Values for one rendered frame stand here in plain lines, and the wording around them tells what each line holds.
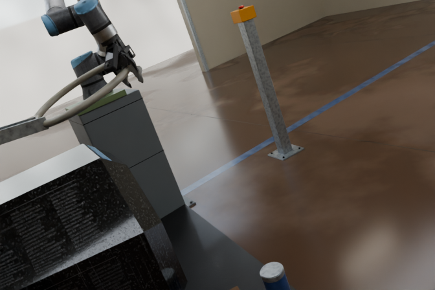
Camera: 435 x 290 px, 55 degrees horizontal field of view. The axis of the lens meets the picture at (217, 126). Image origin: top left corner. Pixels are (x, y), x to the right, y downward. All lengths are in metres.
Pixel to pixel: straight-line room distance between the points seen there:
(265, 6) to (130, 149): 6.01
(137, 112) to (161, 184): 0.50
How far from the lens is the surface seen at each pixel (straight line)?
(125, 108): 2.62
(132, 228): 1.51
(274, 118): 3.00
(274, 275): 1.81
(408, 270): 1.93
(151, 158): 2.72
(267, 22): 8.27
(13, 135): 1.70
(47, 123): 1.71
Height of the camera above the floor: 1.26
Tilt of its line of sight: 17 degrees down
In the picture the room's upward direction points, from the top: 20 degrees counter-clockwise
